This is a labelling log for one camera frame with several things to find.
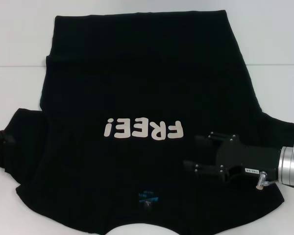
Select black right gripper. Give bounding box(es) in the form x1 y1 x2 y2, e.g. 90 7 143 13
182 131 282 184

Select black shirt with FREE! print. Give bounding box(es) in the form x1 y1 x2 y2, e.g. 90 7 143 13
0 9 294 235

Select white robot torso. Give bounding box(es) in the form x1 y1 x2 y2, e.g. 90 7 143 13
107 216 168 235

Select right gripper cable with plug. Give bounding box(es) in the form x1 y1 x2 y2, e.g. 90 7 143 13
255 171 278 191

